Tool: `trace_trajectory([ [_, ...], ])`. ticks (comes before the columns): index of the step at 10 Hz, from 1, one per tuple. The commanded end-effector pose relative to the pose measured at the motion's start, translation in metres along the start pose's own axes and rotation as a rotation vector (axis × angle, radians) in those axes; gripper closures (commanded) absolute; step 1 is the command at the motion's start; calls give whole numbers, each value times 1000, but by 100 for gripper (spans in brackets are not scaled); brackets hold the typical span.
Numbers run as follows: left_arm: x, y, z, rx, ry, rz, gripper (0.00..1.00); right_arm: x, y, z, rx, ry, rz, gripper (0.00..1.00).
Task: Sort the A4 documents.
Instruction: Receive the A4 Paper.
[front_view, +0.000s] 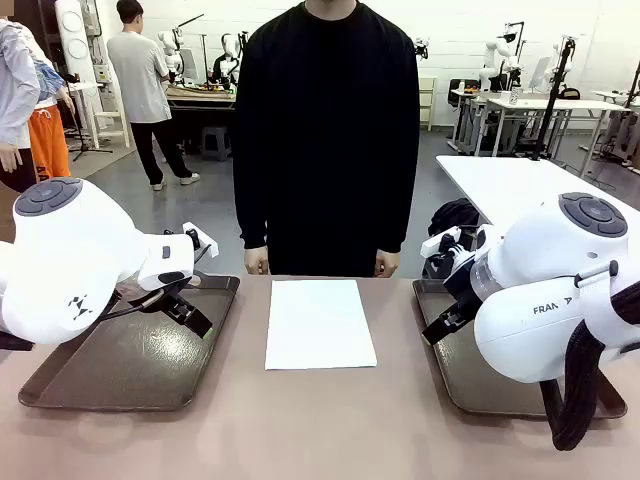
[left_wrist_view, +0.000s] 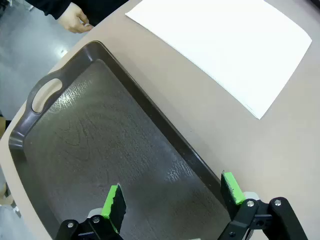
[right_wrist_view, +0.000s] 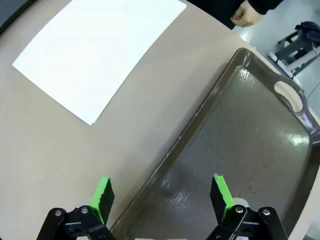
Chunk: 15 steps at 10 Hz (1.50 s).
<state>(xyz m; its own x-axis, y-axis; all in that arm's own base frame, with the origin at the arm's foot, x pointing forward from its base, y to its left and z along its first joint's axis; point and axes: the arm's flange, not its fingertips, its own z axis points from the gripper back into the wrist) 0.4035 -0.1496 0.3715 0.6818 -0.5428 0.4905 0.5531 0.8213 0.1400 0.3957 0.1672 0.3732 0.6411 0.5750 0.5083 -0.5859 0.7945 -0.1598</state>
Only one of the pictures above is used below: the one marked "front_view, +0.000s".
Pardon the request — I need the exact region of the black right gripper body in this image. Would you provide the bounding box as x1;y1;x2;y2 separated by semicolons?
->
442;249;481;314

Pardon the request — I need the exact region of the white humanoid robot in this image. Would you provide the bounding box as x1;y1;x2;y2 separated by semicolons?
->
157;28;186;84
212;30;250;91

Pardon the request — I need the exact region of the long white desk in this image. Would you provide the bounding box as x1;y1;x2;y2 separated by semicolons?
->
487;97;631;176

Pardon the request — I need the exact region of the cluttered background work table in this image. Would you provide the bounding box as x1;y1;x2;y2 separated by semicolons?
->
166;83;237;115

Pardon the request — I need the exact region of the mannequin with orange trousers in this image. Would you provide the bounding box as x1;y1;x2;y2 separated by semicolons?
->
27;42;76;181

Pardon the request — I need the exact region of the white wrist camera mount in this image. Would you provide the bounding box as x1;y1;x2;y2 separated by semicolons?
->
421;225;464;260
182;222;220;260

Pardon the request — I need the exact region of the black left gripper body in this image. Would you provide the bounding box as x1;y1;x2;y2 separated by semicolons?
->
149;284;194;312

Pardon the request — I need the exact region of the black tripod pole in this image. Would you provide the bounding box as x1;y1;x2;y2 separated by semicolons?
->
529;37;576;162

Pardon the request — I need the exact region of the person's left hand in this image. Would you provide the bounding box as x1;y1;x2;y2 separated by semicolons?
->
375;248;402;278

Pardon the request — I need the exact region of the white wooden step chair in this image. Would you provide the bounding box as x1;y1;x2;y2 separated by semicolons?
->
92;74;131;149

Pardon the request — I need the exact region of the black floor tripod stand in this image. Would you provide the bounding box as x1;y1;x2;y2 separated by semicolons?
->
68;97;114;162

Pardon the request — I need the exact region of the person's right forearm black sleeve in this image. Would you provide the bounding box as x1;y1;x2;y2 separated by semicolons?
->
233;164;271;251

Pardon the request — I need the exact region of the person in black sweater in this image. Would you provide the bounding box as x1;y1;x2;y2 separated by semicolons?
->
230;0;421;279

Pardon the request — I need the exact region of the person's right hand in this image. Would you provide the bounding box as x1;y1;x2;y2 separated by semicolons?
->
243;248;272;276

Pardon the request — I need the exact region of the tall white standing appliance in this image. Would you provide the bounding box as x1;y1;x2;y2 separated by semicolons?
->
54;0;109;85

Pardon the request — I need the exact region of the large white table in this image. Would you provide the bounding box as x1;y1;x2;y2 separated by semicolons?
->
435;154;640;236

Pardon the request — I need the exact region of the grey plastic stool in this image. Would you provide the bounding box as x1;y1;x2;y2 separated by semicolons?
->
201;125;234;162

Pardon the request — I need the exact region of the person's left forearm black sleeve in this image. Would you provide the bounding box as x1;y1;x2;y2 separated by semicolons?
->
377;164;420;254

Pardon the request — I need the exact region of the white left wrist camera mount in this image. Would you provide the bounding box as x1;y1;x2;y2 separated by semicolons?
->
182;222;220;260

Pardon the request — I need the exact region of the brown plastic handled tray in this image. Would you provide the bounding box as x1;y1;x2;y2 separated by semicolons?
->
18;272;241;414
412;277;629;420

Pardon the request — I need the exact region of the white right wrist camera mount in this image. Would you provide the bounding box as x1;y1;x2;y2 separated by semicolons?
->
421;225;464;260

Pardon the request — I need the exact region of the black cloth bundle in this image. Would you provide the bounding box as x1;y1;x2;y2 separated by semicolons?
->
428;198;484;236

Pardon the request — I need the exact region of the man in grey T-shirt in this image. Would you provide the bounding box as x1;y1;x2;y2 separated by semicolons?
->
106;0;201;192

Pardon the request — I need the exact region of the white A4 paper stack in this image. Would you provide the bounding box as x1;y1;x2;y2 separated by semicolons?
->
264;278;379;372

